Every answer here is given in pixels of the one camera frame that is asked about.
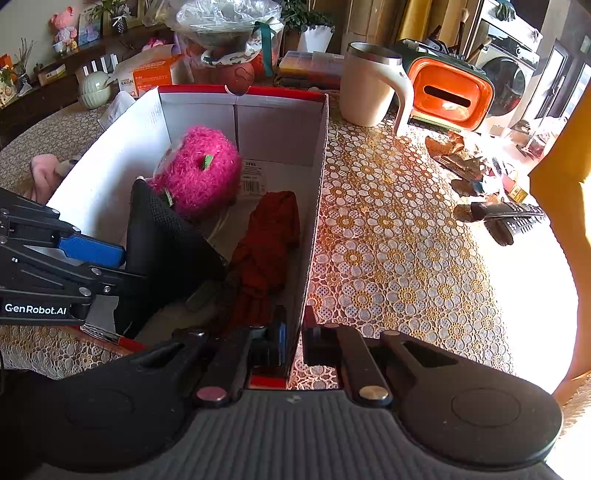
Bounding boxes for black mesh pouch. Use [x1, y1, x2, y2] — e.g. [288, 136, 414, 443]
[113, 179, 225, 339]

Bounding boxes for red white cardboard box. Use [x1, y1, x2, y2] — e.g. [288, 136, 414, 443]
[49, 85, 329, 350]

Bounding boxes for dark red knitted cloth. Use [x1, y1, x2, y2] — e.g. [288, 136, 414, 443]
[228, 191, 301, 328]

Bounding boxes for pink fuzzy plush toy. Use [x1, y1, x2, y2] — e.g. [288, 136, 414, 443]
[147, 125, 242, 222]

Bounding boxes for white plastic packet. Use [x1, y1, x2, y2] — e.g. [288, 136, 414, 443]
[99, 91, 135, 131]

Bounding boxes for pale green ribbed pot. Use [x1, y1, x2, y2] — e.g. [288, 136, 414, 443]
[78, 71, 111, 110]

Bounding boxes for orange medicine box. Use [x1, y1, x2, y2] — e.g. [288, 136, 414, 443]
[116, 55, 187, 99]

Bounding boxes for white wifi router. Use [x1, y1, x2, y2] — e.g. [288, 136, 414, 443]
[78, 53, 119, 81]

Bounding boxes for pink pig plush figure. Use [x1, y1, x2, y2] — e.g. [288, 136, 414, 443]
[50, 6, 78, 55]

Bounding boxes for brown snack wrappers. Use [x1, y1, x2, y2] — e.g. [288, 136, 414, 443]
[424, 131, 532, 206]

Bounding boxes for plastic wrapped fruit basket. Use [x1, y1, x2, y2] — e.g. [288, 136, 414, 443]
[166, 1, 284, 84]

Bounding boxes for colourful flat box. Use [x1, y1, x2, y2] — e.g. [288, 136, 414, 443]
[276, 51, 344, 90]

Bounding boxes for orange green tissue box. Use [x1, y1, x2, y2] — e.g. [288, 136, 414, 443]
[394, 39, 495, 131]

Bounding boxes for cream steel travel mug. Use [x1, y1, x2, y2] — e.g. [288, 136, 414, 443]
[339, 41, 414, 136]

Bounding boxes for white plant pot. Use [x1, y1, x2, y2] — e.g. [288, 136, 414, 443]
[297, 25, 332, 53]

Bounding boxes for white washing machine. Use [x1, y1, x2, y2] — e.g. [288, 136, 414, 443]
[471, 1, 543, 135]

